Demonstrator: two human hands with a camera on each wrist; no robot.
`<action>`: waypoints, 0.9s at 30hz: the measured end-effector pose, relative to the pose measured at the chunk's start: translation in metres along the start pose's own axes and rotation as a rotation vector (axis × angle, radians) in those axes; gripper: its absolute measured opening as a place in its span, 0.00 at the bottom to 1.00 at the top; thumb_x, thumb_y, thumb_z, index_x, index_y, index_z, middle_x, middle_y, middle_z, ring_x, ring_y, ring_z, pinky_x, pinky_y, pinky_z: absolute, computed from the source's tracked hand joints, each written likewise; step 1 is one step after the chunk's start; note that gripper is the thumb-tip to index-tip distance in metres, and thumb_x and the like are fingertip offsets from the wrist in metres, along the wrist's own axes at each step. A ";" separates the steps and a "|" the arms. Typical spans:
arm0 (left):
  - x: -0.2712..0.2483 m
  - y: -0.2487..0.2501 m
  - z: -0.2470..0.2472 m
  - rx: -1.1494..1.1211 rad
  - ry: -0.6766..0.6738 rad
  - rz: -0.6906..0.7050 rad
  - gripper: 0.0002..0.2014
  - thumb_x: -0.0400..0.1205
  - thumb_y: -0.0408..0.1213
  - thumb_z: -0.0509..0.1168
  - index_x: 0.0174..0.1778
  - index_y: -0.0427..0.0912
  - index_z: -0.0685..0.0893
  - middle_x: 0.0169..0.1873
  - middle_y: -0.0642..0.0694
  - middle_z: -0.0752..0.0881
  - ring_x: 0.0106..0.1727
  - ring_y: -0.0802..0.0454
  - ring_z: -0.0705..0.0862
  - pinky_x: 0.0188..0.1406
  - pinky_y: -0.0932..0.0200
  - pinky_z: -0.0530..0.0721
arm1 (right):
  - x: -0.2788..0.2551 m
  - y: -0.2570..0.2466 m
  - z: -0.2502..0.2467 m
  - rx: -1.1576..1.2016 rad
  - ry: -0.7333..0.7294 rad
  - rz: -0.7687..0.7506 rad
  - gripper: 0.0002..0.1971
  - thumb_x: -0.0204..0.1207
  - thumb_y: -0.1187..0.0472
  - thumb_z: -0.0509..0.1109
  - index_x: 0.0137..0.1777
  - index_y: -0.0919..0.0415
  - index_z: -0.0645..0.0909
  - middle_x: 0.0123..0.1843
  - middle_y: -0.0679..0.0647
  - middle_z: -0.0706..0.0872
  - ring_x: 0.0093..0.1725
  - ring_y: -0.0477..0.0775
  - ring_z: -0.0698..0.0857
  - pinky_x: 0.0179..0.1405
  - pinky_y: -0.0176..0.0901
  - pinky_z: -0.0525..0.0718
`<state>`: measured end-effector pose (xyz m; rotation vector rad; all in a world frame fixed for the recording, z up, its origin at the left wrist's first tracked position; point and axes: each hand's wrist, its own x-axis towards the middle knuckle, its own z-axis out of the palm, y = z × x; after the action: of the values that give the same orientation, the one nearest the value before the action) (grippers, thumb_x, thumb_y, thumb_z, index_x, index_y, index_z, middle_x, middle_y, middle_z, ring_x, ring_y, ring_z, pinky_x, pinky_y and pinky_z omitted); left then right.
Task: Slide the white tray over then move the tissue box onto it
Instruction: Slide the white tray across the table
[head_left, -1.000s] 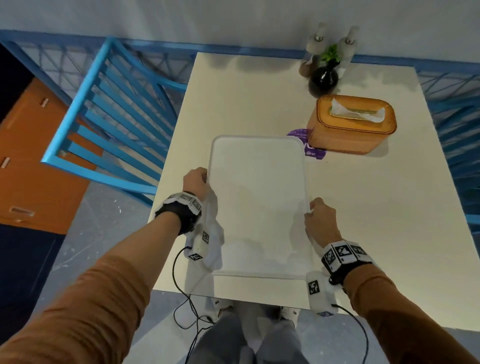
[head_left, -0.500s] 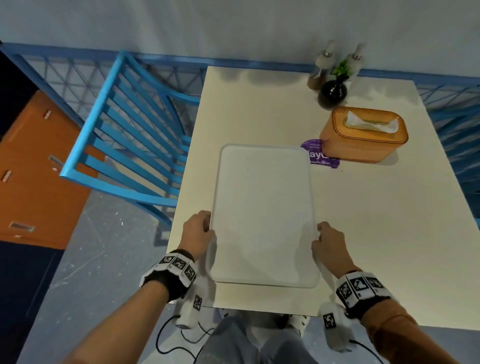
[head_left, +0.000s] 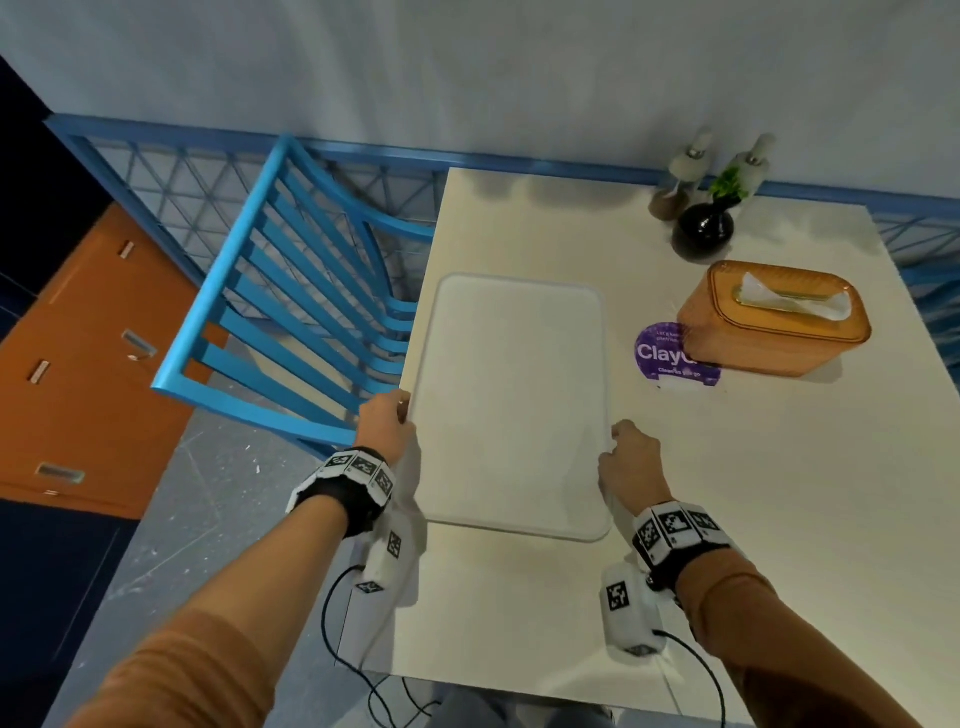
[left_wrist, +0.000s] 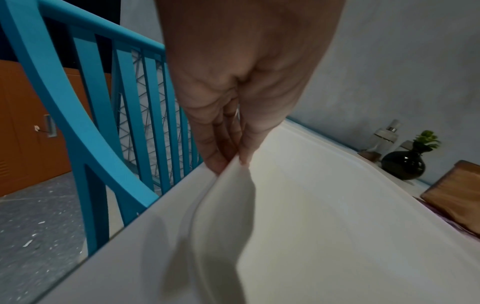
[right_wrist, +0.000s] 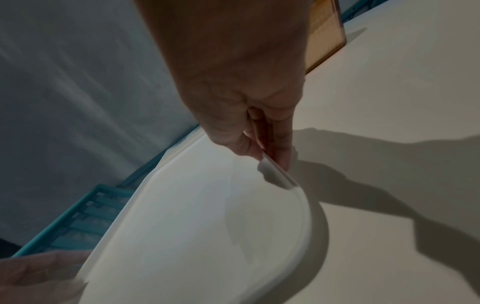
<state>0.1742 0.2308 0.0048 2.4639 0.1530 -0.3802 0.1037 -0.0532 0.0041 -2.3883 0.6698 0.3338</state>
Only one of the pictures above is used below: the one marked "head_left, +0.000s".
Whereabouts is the black cable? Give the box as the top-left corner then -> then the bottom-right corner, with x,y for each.
321,564 -> 444,728
654,628 -> 730,728

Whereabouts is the left wrist marker band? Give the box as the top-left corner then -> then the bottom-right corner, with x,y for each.
285,447 -> 396,538

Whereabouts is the right wrist marker band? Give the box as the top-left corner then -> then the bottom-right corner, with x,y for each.
631,501 -> 742,594

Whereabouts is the blue wooden chair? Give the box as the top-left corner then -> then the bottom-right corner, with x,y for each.
150,134 -> 438,460

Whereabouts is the orange tissue box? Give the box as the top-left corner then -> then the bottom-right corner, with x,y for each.
676,260 -> 873,378

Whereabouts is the white tissue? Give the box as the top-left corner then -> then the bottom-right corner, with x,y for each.
739,272 -> 855,319

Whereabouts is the wrist marker band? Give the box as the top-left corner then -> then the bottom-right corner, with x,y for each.
631,501 -> 742,594
285,447 -> 396,538

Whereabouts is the orange cabinet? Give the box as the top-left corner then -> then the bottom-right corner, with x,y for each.
0,201 -> 230,522

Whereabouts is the person's right hand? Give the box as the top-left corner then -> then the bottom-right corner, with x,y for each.
597,419 -> 675,520

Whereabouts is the person's left hand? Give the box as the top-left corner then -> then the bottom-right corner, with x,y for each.
353,389 -> 418,464

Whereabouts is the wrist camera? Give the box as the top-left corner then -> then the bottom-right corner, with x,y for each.
354,513 -> 410,595
600,562 -> 667,660

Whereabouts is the white plastic tray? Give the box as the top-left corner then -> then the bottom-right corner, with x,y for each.
411,273 -> 615,544

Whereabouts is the person's left forearm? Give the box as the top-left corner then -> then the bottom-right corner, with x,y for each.
66,493 -> 351,728

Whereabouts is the black round vase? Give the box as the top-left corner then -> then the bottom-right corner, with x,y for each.
671,201 -> 736,263

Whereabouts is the green plant sprig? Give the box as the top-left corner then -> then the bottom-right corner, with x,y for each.
708,165 -> 751,207

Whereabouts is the purple round sticker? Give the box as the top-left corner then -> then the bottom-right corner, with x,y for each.
634,321 -> 724,392

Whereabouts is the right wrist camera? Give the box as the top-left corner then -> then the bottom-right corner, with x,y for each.
600,562 -> 667,660

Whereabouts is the white salt grinder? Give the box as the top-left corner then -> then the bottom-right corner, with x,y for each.
729,133 -> 777,202

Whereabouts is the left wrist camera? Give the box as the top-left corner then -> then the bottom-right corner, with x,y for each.
354,513 -> 410,595

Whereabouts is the blue lattice railing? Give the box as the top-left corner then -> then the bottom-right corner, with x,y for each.
45,114 -> 960,350

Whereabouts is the person's right forearm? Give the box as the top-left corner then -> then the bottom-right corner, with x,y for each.
675,549 -> 924,728

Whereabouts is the wooden pepper grinder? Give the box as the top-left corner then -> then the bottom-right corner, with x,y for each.
648,127 -> 714,222

